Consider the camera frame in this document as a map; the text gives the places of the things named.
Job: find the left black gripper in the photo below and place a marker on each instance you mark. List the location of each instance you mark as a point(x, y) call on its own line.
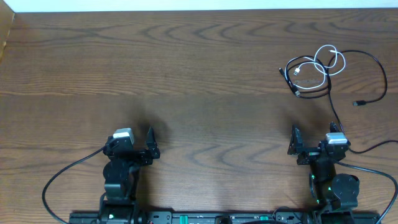
point(153, 151)

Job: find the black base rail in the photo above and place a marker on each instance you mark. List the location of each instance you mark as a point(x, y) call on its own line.
point(158, 217)

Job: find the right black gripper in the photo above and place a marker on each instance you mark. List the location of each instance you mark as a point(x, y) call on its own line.
point(296, 147)

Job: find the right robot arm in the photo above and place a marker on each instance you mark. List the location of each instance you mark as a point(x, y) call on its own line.
point(336, 194)

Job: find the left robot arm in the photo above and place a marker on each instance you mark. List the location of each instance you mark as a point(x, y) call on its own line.
point(121, 176)

